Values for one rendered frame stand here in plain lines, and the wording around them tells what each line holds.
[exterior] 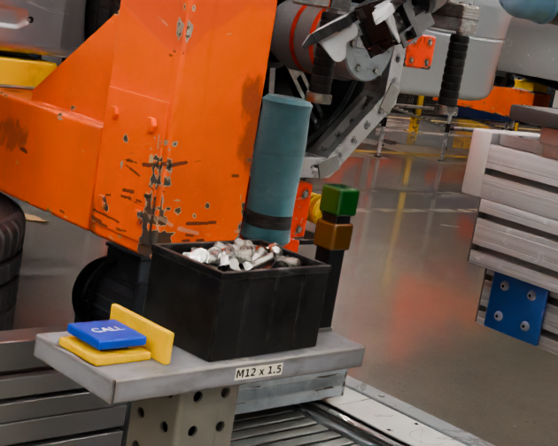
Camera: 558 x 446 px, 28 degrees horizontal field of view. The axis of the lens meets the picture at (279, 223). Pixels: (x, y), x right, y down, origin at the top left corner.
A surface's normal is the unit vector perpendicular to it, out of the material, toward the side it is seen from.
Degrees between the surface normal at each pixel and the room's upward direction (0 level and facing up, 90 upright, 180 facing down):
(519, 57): 108
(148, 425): 90
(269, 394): 90
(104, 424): 90
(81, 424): 90
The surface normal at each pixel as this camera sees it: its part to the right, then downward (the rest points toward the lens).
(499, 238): -0.74, 0.00
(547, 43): -0.72, 0.32
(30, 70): 0.68, 0.24
